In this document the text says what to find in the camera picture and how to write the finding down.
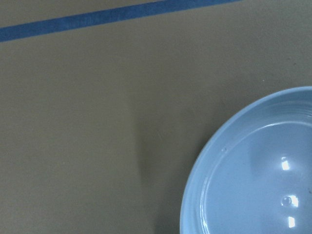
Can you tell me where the blue plate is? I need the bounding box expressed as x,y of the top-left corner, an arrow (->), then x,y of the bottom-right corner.
179,86 -> 312,234

